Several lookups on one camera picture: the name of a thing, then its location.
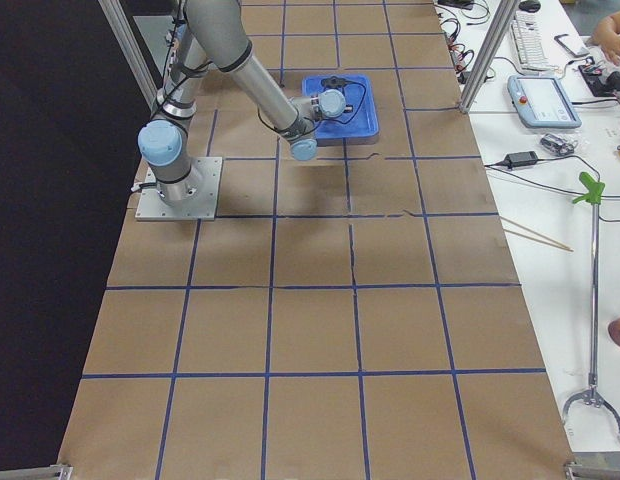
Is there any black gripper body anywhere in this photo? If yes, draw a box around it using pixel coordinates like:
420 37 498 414
323 75 349 91

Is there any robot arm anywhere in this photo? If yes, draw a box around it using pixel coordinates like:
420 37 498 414
138 1 351 207

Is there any blue plastic tray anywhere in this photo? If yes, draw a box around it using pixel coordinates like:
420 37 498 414
302 74 379 147

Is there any person hand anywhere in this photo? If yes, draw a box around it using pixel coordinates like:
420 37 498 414
591 11 620 65

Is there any black power adapter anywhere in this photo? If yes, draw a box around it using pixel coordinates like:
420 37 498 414
501 151 539 170

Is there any white keyboard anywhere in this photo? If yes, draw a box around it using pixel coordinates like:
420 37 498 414
510 10 553 72

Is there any teach pendant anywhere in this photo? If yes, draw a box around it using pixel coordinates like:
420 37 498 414
507 75 582 129

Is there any wooden chopstick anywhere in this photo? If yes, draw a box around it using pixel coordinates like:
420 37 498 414
499 216 573 252

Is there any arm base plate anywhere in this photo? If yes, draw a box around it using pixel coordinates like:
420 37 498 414
135 157 223 221

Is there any aluminium frame post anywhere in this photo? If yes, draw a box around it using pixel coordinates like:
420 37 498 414
458 0 518 114

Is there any green handled reacher grabber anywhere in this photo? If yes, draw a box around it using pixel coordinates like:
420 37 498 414
561 171 620 444

